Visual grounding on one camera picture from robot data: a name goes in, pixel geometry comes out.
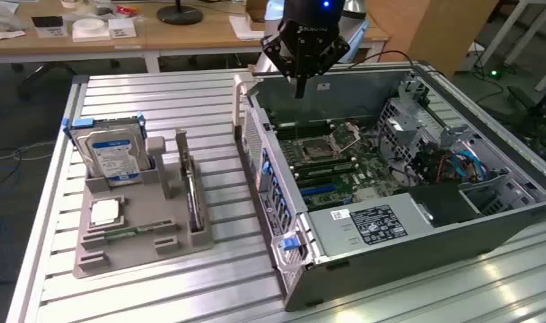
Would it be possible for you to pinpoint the blue expansion slot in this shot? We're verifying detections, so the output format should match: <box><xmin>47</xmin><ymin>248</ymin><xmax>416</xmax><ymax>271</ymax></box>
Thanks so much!
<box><xmin>299</xmin><ymin>184</ymin><xmax>338</xmax><ymax>196</ymax></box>

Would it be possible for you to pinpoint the cardboard box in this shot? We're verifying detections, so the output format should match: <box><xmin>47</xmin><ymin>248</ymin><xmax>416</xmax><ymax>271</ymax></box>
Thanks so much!
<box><xmin>246</xmin><ymin>0</ymin><xmax>270</xmax><ymax>23</ymax></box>

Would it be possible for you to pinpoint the metal disk bay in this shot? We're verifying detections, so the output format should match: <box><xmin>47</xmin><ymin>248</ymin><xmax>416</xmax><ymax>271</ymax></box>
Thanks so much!
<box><xmin>375</xmin><ymin>96</ymin><xmax>476</xmax><ymax>162</ymax></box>

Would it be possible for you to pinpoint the green RAM stick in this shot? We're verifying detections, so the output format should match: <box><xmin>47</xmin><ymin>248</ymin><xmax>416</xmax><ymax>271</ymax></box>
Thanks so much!
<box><xmin>104</xmin><ymin>223</ymin><xmax>171</xmax><ymax>238</ymax></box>

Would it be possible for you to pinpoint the silver CPU chip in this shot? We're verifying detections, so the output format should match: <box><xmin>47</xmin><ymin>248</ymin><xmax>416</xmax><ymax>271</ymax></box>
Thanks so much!
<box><xmin>90</xmin><ymin>199</ymin><xmax>124</xmax><ymax>228</ymax></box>

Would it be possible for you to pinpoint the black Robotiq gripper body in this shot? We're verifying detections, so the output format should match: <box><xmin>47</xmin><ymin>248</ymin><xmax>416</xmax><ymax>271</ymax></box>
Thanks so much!
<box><xmin>276</xmin><ymin>0</ymin><xmax>344</xmax><ymax>67</ymax></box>

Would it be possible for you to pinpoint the metal socket cover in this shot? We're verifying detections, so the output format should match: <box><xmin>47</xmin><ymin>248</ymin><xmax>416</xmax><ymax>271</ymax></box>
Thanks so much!
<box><xmin>328</xmin><ymin>121</ymin><xmax>363</xmax><ymax>146</ymax></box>

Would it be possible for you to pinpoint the black cable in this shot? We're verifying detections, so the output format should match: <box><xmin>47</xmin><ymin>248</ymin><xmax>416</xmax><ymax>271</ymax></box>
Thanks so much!
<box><xmin>344</xmin><ymin>50</ymin><xmax>440</xmax><ymax>73</ymax></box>

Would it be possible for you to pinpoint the grey printed parts rack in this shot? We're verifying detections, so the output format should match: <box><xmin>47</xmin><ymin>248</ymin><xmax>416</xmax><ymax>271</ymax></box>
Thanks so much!
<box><xmin>72</xmin><ymin>136</ymin><xmax>215</xmax><ymax>280</ymax></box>

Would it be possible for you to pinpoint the black lamp base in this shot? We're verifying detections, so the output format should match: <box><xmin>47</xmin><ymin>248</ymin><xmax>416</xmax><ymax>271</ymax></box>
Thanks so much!
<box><xmin>155</xmin><ymin>0</ymin><xmax>204</xmax><ymax>26</ymax></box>

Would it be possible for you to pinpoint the small white box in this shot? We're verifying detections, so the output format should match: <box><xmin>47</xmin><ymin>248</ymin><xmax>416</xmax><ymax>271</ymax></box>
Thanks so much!
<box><xmin>107</xmin><ymin>17</ymin><xmax>138</xmax><ymax>40</ymax></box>

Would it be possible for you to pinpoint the hard disk with blue bracket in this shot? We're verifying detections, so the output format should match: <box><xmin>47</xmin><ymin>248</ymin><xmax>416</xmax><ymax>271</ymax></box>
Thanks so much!
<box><xmin>60</xmin><ymin>114</ymin><xmax>154</xmax><ymax>188</ymax></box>

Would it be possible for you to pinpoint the grey open PC case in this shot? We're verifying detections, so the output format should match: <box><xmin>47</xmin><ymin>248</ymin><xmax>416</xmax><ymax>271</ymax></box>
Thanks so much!
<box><xmin>232</xmin><ymin>59</ymin><xmax>546</xmax><ymax>312</ymax></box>

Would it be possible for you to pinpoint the black RAM slot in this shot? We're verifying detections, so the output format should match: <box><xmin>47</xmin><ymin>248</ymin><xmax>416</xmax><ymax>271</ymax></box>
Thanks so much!
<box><xmin>294</xmin><ymin>160</ymin><xmax>348</xmax><ymax>172</ymax></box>
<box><xmin>298</xmin><ymin>167</ymin><xmax>354</xmax><ymax>180</ymax></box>

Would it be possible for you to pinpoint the wooden cabinet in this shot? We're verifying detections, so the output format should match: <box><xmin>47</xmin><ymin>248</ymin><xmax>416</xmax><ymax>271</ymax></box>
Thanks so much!
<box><xmin>364</xmin><ymin>0</ymin><xmax>500</xmax><ymax>78</ymax></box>

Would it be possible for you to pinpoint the green motherboard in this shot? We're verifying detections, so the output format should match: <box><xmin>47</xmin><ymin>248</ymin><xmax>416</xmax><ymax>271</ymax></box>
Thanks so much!
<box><xmin>272</xmin><ymin>116</ymin><xmax>411</xmax><ymax>213</ymax></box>

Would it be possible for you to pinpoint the CPU socket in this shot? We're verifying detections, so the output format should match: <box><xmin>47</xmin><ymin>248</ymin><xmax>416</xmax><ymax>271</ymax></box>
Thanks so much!
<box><xmin>299</xmin><ymin>136</ymin><xmax>346</xmax><ymax>163</ymax></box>

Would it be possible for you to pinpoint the grey power supply unit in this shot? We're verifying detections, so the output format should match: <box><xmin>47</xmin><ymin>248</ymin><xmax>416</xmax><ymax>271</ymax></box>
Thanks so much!
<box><xmin>308</xmin><ymin>193</ymin><xmax>435</xmax><ymax>256</ymax></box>

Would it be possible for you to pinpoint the graphics card with metal bracket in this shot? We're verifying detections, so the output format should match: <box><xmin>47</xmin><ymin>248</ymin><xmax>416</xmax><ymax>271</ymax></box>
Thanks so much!
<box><xmin>174</xmin><ymin>127</ymin><xmax>203</xmax><ymax>234</ymax></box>

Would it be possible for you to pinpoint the blue disk wire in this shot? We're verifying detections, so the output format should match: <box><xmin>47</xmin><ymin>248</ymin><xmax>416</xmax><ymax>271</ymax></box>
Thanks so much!
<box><xmin>451</xmin><ymin>151</ymin><xmax>487</xmax><ymax>182</ymax></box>

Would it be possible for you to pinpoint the wooden desk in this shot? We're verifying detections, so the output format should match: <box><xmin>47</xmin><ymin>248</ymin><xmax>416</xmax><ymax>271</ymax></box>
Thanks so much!
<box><xmin>0</xmin><ymin>0</ymin><xmax>391</xmax><ymax>73</ymax></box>

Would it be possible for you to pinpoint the black and white box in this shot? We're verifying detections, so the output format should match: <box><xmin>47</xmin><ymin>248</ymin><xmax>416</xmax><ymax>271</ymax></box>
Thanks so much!
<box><xmin>30</xmin><ymin>15</ymin><xmax>68</xmax><ymax>38</ymax></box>

